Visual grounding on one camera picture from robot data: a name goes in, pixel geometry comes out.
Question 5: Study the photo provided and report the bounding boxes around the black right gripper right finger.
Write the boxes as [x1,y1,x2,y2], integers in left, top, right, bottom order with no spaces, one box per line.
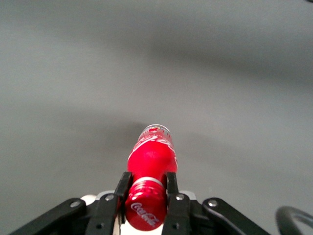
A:
[162,171,192,235]

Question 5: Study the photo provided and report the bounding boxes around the dark grey table mat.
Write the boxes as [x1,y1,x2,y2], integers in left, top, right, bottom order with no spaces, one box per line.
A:
[0,0,313,235]

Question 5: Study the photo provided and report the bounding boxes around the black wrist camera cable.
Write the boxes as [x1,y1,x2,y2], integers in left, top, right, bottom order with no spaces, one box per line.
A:
[275,206,313,235]

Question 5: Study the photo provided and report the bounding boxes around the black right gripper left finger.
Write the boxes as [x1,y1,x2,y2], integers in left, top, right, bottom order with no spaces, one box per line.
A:
[85,171,134,235]

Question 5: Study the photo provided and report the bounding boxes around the red coke bottle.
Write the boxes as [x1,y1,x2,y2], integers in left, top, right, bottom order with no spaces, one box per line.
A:
[124,124,179,232]

